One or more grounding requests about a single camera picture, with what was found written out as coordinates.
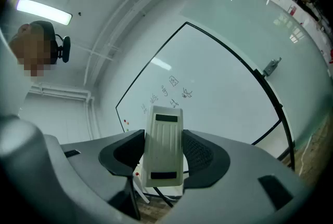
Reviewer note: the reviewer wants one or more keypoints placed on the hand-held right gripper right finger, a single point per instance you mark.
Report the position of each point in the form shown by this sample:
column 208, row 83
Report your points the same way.
column 208, row 155

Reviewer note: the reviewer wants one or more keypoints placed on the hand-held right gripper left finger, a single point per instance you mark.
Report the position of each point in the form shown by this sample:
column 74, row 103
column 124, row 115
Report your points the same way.
column 119, row 150

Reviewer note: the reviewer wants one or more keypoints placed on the white whiteboard eraser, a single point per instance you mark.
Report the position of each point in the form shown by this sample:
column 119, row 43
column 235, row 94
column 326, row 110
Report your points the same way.
column 162, row 145

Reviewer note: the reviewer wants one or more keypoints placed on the black framed whiteboard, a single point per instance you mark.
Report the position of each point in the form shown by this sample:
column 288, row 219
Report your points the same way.
column 208, row 87

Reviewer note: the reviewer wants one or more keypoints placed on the person's white t-shirt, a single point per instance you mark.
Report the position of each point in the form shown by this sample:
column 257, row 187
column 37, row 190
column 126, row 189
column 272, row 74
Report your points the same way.
column 10, row 98

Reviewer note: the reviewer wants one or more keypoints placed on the white ceiling pipe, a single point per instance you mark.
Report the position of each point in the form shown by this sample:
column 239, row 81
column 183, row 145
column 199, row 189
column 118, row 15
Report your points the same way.
column 125, row 23

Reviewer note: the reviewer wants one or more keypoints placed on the person's head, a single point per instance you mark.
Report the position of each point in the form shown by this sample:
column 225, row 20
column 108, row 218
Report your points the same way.
column 31, row 49

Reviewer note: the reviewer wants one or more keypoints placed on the long ceiling light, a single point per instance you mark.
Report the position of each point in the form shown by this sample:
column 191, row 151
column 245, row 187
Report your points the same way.
column 44, row 11

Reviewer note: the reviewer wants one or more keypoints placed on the metal glass wall clamp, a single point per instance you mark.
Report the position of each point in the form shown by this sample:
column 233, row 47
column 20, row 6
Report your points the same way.
column 270, row 68

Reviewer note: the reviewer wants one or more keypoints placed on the black head-mounted camera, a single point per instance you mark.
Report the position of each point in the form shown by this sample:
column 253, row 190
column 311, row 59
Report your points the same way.
column 65, row 49

